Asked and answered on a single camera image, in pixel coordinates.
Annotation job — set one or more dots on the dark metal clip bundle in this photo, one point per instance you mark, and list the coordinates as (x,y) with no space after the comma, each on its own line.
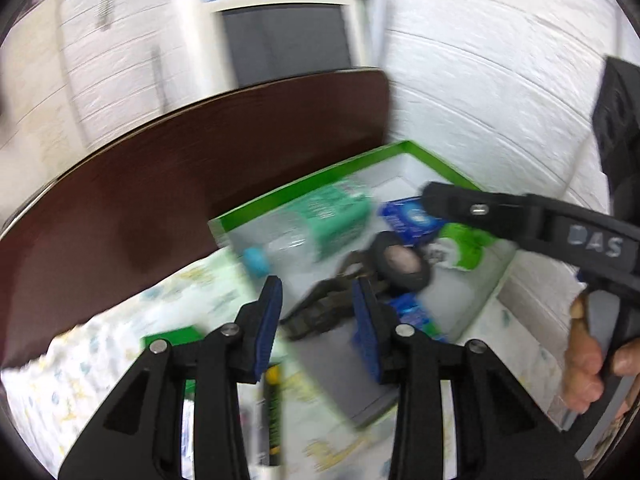
(329,302)

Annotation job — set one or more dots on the dark brown wooden board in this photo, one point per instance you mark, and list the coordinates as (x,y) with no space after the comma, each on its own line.
(138,210)

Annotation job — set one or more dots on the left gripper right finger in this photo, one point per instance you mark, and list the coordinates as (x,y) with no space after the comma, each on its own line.
(501,432)

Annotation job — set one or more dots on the black green pen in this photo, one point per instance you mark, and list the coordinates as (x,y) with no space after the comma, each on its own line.
(270,443)

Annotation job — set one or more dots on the clear water bottle green label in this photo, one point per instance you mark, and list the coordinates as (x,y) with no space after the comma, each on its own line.
(309,229)

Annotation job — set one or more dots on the green cardboard box tray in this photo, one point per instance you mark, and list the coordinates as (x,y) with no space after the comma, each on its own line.
(453,298)

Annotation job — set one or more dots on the blue medicine box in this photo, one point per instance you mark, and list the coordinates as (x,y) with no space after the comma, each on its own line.
(408,219)

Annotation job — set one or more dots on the black electrical tape roll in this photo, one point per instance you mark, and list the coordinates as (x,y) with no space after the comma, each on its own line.
(400,265)

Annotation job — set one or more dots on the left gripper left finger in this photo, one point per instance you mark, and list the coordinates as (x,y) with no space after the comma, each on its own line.
(136,431)

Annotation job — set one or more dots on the green mosquito liquid bottle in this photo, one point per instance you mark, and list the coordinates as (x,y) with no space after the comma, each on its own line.
(458,247)

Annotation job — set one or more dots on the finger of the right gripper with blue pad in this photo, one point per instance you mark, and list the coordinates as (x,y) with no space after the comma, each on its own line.
(498,214)

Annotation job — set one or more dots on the white Yimao water purifier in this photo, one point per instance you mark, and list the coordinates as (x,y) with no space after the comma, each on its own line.
(232,44)

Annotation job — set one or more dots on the person right hand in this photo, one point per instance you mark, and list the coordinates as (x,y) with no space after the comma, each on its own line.
(583,360)

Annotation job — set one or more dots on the blue gum container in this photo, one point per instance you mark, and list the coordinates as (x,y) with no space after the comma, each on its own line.
(410,311)

